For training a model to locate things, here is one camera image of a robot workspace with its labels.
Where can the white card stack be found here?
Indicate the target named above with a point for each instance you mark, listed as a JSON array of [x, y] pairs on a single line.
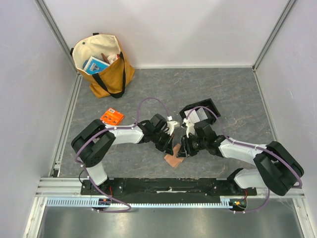
[[197, 116]]

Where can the brown leather card holder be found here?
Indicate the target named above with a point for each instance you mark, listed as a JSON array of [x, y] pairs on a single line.
[[172, 159]]

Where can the slotted cable duct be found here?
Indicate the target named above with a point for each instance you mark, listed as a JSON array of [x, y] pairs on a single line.
[[106, 203]]

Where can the brown item in bag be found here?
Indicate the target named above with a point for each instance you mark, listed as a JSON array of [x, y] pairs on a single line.
[[105, 58]]

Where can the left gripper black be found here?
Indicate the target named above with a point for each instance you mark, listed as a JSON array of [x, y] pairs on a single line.
[[167, 147]]

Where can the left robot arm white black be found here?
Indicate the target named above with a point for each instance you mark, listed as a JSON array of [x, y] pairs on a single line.
[[92, 144]]

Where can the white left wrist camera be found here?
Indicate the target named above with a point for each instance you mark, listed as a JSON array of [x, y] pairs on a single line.
[[172, 125]]

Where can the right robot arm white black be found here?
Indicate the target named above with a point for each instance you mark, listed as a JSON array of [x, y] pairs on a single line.
[[275, 168]]

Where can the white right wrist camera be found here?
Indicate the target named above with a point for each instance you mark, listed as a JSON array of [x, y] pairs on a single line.
[[189, 126]]

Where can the orange product box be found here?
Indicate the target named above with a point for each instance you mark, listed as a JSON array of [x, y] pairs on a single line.
[[112, 117]]

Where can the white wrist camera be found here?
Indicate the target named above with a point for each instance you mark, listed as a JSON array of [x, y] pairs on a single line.
[[189, 126], [172, 125]]

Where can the blue white book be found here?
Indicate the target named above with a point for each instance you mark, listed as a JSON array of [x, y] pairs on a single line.
[[94, 65]]

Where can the black plastic bin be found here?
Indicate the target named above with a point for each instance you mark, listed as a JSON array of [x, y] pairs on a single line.
[[208, 103]]

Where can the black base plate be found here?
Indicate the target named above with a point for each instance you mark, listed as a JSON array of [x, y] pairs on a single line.
[[173, 190]]

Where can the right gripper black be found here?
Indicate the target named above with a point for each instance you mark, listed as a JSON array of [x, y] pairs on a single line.
[[187, 145]]

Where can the mustard canvas tote bag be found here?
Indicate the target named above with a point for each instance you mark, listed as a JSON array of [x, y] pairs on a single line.
[[112, 80]]

